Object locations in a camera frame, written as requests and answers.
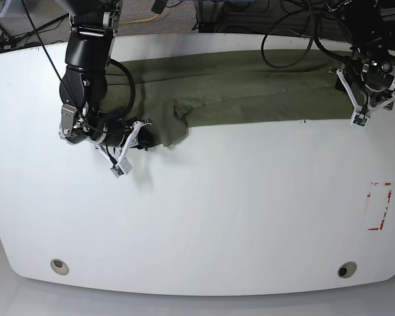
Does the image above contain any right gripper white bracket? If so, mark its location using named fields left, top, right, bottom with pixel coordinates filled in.
left=95, top=119, right=157, bottom=178

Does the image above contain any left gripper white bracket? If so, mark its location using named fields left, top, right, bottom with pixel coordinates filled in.
left=329, top=68, right=395, bottom=128

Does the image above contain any olive green T-shirt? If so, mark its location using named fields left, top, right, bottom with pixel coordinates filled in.
left=125, top=50, right=354, bottom=146

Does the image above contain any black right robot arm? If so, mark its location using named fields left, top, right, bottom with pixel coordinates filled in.
left=58, top=1, right=152, bottom=177

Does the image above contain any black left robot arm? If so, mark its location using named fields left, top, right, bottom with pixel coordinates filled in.
left=326, top=1, right=395, bottom=128

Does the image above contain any red tape rectangle marking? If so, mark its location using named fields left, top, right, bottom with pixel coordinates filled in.
left=364, top=182, right=392, bottom=231

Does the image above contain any right table grommet hole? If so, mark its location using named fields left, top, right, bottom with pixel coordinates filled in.
left=337, top=261, right=357, bottom=278

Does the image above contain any table grommet hole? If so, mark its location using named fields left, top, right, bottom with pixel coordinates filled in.
left=337, top=261, right=357, bottom=278
left=50, top=259, right=69, bottom=276

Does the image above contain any left table grommet hole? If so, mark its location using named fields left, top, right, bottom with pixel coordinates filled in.
left=50, top=259, right=69, bottom=276

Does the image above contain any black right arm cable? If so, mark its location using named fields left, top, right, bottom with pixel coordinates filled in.
left=19, top=0, right=136, bottom=116

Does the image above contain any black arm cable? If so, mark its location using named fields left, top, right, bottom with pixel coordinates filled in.
left=261, top=0, right=356, bottom=68
left=19, top=0, right=136, bottom=116

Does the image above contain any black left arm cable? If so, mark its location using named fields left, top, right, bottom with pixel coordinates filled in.
left=261, top=0, right=356, bottom=68

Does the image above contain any yellow cable on floor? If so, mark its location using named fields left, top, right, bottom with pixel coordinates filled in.
left=118, top=13, right=161, bottom=27

